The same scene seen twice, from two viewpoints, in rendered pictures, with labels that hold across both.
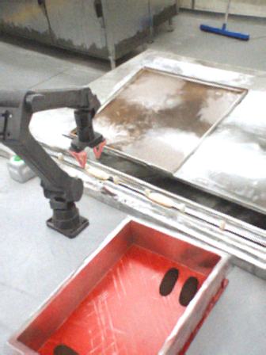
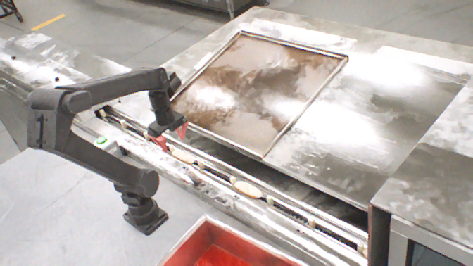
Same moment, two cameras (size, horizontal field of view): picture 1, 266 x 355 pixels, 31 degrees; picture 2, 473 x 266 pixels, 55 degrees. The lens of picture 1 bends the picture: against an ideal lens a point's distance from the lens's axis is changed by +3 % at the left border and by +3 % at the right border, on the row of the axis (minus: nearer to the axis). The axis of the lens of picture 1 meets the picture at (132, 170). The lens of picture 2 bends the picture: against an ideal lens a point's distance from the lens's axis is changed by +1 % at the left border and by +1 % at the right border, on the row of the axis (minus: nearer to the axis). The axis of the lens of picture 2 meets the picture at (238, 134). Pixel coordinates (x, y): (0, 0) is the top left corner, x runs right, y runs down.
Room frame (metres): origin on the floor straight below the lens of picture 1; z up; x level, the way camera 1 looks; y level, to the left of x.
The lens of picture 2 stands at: (0.28, -0.19, 1.78)
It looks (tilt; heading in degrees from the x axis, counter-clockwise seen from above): 38 degrees down; 6
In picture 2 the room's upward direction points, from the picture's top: 12 degrees counter-clockwise
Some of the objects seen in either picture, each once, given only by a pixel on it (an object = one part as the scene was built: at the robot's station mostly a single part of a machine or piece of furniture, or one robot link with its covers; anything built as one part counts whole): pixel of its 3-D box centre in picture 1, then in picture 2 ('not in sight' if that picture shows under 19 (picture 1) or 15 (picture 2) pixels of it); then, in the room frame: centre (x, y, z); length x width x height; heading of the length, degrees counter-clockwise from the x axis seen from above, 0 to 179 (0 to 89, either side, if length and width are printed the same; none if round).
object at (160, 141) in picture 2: (84, 154); (164, 138); (1.37, 0.16, 0.95); 0.07 x 0.07 x 0.09; 47
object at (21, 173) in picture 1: (23, 171); (108, 153); (1.48, 0.40, 0.84); 0.08 x 0.08 x 0.11; 47
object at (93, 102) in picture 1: (85, 102); (161, 81); (1.43, 0.13, 1.11); 0.11 x 0.09 x 0.12; 160
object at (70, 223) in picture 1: (66, 215); (142, 208); (1.17, 0.23, 0.86); 0.12 x 0.09 x 0.08; 47
